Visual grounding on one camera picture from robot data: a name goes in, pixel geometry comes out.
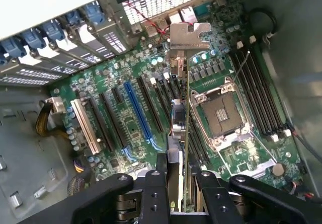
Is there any perforated metal slot cover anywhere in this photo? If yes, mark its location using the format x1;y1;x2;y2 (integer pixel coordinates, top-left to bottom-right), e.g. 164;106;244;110
35;49;81;76
15;57;64;82
76;26;117;61
97;7;128;56
54;39;102;67

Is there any blue long expansion slot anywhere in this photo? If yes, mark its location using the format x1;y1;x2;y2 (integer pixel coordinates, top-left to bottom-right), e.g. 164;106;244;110
123;81;154;141

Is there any silver coin battery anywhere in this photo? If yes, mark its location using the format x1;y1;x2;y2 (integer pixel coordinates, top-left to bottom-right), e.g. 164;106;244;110
272;163;286;177

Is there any metal socket cover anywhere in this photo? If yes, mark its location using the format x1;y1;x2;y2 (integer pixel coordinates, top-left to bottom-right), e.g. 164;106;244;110
217;132;277;180

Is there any white expansion slot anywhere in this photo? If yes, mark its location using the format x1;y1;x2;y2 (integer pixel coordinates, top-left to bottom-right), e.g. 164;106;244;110
70;99;102;156

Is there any blue rear port connector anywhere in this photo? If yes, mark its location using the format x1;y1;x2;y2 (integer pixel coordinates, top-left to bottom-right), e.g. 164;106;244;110
194;3;211;18

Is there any white power connector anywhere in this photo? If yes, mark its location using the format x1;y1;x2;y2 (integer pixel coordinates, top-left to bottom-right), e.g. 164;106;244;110
46;96;66;114

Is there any green motherboard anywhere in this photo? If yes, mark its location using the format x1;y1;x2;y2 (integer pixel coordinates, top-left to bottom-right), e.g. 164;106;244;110
49;0;309;197

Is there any yellow and black wire bundle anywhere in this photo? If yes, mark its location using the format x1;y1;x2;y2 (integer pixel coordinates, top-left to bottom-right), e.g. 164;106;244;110
35;102;70;140

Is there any purple and yellow wire bundle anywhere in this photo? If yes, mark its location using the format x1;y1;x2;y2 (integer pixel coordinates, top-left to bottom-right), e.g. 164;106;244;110
66;158;93;197

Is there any blue slot retention clip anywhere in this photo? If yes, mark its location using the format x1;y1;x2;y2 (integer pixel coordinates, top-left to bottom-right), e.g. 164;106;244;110
41;19;65;43
21;28;48;49
1;37;28;59
84;2;107;26
64;9;84;26

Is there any black cable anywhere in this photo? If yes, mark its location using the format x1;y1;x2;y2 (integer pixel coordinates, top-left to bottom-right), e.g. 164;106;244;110
286;120;322;165

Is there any black short expansion slot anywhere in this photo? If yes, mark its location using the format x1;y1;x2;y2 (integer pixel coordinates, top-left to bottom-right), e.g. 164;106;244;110
111;86;124;104

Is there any grey metal PC case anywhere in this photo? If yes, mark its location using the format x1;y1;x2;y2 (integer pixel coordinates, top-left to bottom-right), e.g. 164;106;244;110
0;0;322;224

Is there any black RAM slot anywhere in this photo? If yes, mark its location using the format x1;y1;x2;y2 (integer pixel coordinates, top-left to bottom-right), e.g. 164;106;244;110
237;51;275;134
244;49;282;132
250;44;288;130
230;53;269;137
189;118;212;165

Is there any thin red wire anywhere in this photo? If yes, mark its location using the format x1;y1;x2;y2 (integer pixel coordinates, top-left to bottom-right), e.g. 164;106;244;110
288;180;315;198

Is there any black long expansion slot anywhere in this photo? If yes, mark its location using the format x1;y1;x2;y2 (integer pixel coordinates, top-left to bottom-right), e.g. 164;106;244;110
100;92;127;147
86;97;114;152
136;76;165;134

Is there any red and black wire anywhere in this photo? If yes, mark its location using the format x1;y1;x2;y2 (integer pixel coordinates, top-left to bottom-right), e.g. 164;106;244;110
124;0;195;36

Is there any black round case speaker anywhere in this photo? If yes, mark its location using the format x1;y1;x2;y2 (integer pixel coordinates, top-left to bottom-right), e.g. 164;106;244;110
248;8;278;35

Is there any CPU socket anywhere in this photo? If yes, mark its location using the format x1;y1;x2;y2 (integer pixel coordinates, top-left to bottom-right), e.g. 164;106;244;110
188;77;255;153

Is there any thin metal locking lever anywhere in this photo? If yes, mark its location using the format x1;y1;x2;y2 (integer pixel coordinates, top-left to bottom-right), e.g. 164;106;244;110
232;50;251;82

